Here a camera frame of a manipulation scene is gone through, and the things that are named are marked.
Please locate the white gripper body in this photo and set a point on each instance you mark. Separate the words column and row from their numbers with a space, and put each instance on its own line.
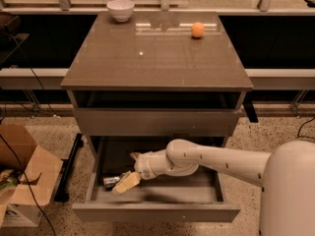
column 144, row 166

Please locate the silver redbull can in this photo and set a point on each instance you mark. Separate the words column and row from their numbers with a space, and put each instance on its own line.
column 110, row 182

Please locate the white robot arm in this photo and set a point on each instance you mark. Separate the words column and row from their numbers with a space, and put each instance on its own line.
column 286, row 177

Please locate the closed grey top drawer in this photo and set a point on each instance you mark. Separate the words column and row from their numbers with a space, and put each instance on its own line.
column 98, row 122

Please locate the open grey middle drawer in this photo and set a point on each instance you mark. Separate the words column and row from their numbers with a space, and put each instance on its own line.
column 196, row 198

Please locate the grey drawer cabinet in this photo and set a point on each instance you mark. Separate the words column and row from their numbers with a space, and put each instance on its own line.
column 152, row 62

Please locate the black floor bar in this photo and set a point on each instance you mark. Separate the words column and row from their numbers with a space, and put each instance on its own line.
column 62, row 195

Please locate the brown cardboard box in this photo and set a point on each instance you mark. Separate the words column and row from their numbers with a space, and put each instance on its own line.
column 29, row 173

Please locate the orange fruit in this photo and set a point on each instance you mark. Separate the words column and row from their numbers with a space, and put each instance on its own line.
column 197, row 30

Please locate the white ceramic bowl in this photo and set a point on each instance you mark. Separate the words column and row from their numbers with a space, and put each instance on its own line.
column 120, row 10

